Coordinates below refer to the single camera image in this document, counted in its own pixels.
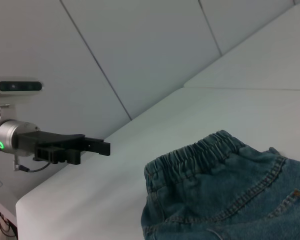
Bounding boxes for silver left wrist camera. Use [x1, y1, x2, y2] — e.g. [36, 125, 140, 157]
[0, 76, 44, 105]

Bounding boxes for silver camera mount bracket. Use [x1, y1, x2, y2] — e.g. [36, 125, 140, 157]
[0, 102, 16, 124]

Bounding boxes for black floor cables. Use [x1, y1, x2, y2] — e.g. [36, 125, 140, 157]
[0, 211, 17, 238]

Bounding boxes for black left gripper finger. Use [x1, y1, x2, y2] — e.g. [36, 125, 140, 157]
[65, 148, 82, 166]
[83, 136, 112, 157]

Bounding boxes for blue denim shorts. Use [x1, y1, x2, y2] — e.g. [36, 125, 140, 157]
[140, 129, 300, 240]

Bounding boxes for grey left gripper cable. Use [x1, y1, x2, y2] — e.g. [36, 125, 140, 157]
[13, 154, 53, 174]

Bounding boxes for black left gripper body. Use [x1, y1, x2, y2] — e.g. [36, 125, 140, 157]
[13, 130, 88, 165]

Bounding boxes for white table frame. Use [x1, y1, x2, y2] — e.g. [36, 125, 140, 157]
[0, 194, 18, 227]

